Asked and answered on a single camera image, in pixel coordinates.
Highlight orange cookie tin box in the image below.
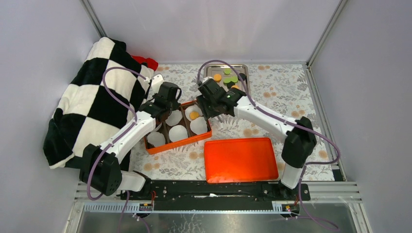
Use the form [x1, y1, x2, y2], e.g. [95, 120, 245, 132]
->
[144, 100, 212, 154]

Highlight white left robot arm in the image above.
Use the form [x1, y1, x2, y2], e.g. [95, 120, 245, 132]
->
[80, 82, 181, 200]

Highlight white paper cup liner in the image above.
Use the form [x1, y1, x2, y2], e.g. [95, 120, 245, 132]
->
[185, 104, 203, 121]
[169, 125, 189, 142]
[165, 110, 183, 127]
[152, 123, 163, 132]
[190, 117, 208, 135]
[147, 132, 166, 147]

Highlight floral patterned tablecloth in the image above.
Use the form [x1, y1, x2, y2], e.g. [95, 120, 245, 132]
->
[129, 64, 335, 181]

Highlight orange tin lid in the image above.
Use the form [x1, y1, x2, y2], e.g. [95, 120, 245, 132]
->
[204, 137, 279, 183]

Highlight black cookie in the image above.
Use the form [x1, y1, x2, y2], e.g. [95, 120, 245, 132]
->
[226, 82, 236, 89]
[238, 73, 247, 81]

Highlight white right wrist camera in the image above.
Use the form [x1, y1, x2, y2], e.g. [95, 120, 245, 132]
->
[198, 81, 207, 92]

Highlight red cloth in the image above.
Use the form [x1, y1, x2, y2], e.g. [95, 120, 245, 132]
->
[131, 55, 159, 72]

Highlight black white checkered blanket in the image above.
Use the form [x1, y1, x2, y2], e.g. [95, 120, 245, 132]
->
[43, 37, 154, 169]

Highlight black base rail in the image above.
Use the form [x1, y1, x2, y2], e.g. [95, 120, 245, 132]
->
[129, 180, 311, 211]

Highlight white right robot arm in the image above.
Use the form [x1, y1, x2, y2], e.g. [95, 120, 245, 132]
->
[197, 79, 317, 200]

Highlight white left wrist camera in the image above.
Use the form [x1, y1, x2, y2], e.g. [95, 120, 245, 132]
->
[151, 74, 164, 94]

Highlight steel tongs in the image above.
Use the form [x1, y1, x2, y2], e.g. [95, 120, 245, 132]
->
[216, 116, 223, 123]

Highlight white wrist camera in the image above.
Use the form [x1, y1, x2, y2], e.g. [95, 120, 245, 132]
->
[198, 81, 207, 92]
[151, 74, 164, 94]

